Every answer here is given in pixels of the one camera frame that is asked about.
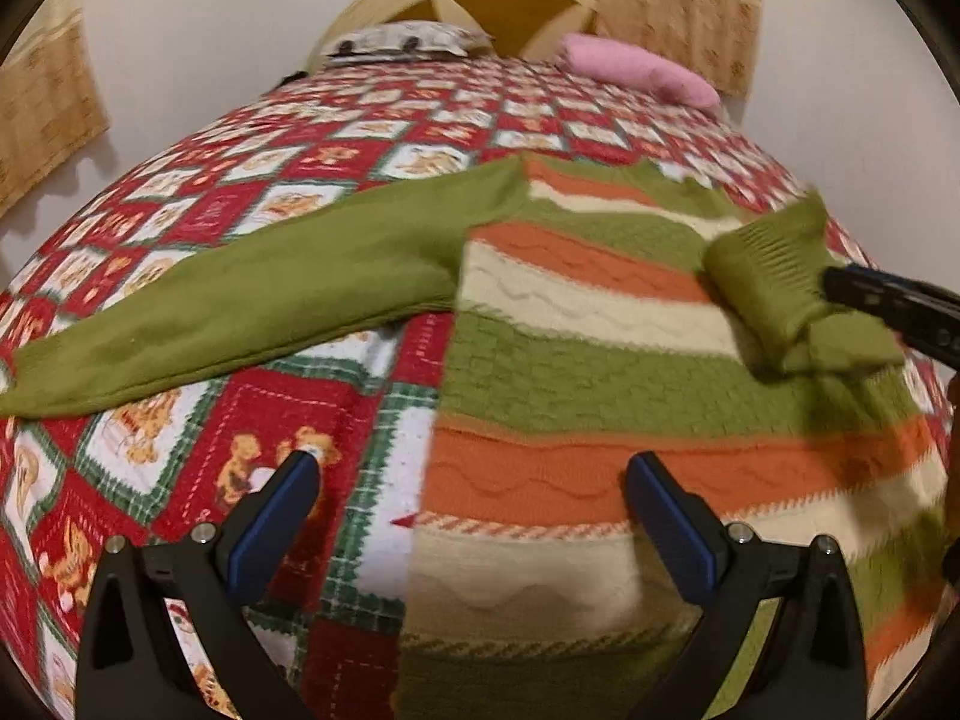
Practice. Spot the cream wooden headboard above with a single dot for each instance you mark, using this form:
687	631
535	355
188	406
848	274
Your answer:
522	29

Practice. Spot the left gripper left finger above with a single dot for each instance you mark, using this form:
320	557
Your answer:
130	663

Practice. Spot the green orange striped knit sweater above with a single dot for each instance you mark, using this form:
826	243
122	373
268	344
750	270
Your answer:
570	359

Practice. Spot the beige curtain on left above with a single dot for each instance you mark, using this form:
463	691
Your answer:
51	107

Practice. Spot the pink pillow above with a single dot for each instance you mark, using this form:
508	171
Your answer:
609	61

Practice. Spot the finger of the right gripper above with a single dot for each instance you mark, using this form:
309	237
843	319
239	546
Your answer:
927	318

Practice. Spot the red teddy bear patchwork bedspread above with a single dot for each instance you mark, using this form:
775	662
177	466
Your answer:
247	419

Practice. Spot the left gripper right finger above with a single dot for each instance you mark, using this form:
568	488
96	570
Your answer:
812	661

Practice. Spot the white patterned pillow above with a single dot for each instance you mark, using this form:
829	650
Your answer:
407	38

